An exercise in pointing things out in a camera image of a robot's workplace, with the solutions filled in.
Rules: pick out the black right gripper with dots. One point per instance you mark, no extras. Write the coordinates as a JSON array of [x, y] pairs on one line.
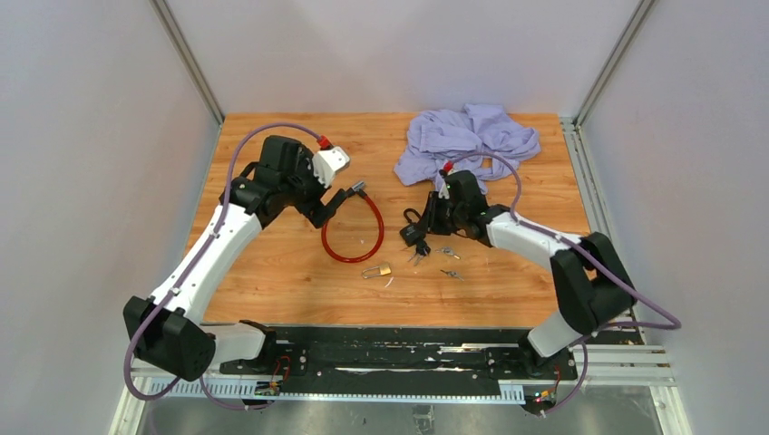
[[430, 218]]

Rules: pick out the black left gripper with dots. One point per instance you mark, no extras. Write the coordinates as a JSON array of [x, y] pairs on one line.
[[316, 209]]

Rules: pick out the black padlock body with shackle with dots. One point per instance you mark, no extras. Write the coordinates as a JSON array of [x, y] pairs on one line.
[[413, 232]]

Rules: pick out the silver key bunch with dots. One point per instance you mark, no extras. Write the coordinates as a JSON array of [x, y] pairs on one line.
[[449, 252]]

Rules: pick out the red cable lock black body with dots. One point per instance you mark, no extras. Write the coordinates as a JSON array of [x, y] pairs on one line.
[[363, 242]]

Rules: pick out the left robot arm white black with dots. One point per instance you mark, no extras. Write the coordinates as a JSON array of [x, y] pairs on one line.
[[166, 328]]

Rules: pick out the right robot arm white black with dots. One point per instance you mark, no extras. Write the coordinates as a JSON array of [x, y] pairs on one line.
[[592, 287]]

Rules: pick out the small brass padlock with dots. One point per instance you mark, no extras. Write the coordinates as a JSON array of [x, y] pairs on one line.
[[381, 270]]

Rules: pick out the crumpled lavender cloth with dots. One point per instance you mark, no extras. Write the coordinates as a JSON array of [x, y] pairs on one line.
[[487, 132]]

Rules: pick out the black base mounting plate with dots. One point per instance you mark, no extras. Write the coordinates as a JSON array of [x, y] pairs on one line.
[[403, 361]]

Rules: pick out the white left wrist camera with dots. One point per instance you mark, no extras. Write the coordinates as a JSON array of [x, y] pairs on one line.
[[327, 164]]

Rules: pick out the aluminium frame post left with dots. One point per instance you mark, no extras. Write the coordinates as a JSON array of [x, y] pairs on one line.
[[183, 49]]

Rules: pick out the aluminium frame post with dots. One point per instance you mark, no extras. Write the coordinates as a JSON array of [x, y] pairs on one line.
[[618, 51], [183, 49]]

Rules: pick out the aluminium frame post right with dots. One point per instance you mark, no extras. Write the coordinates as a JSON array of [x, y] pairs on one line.
[[618, 51]]

